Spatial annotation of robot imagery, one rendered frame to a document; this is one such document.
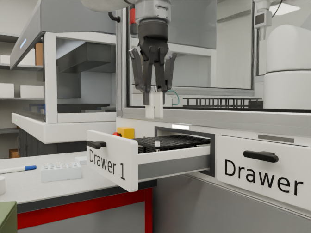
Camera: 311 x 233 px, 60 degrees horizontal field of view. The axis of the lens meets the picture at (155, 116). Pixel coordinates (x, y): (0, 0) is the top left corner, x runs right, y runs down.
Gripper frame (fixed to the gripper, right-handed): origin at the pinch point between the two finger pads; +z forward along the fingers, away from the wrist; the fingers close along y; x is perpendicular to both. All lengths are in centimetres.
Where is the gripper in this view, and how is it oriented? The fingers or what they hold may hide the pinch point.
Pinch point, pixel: (153, 105)
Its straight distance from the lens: 68.4
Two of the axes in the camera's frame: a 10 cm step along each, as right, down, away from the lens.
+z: 0.1, 10.0, 0.6
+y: 8.5, -0.4, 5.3
